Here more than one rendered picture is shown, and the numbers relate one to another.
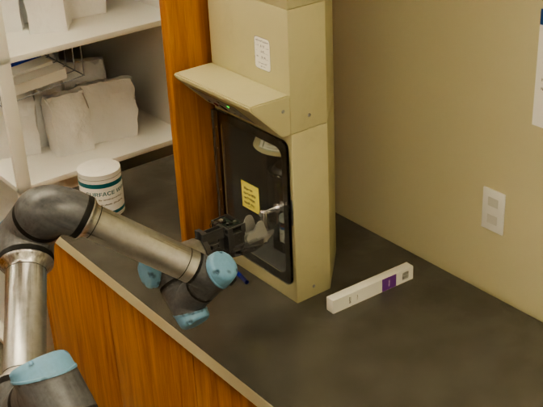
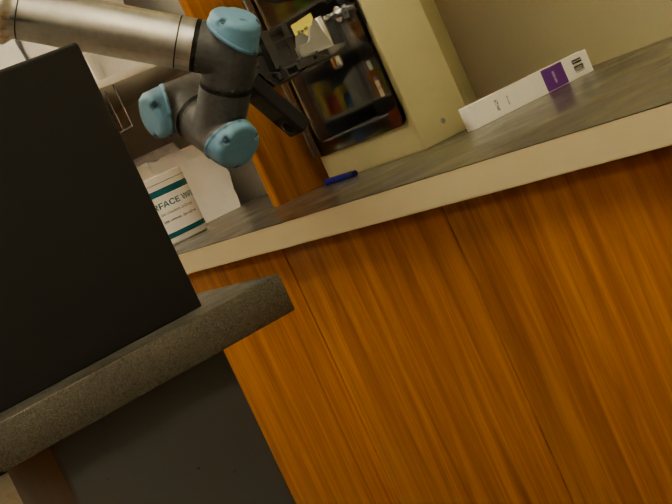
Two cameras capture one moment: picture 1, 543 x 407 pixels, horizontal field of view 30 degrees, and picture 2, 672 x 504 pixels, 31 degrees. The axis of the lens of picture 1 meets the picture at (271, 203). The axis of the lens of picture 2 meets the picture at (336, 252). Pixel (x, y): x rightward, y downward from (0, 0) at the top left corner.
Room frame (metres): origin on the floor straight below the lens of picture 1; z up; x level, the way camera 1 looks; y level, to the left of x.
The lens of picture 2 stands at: (0.23, -0.08, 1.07)
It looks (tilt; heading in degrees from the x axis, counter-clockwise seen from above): 6 degrees down; 7
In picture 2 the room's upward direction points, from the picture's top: 25 degrees counter-clockwise
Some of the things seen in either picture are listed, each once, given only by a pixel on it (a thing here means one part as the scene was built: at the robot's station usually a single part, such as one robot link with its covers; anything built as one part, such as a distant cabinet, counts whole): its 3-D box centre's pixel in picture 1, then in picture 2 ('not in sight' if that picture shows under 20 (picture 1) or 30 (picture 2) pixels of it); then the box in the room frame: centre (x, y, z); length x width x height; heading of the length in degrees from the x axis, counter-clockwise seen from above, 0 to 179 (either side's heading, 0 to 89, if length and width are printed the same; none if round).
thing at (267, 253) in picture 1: (253, 196); (312, 36); (2.31, 0.05, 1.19); 0.30 x 0.01 x 0.40; 36
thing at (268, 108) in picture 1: (230, 102); not in sight; (2.29, 0.09, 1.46); 0.32 x 0.12 x 0.10; 36
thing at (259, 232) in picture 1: (260, 231); (320, 41); (2.17, 0.03, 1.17); 0.09 x 0.03 x 0.06; 122
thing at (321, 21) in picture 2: (269, 224); (335, 38); (2.21, 0.01, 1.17); 0.05 x 0.03 x 0.10; 126
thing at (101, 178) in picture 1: (101, 188); (166, 209); (2.76, 0.51, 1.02); 0.13 x 0.13 x 0.15
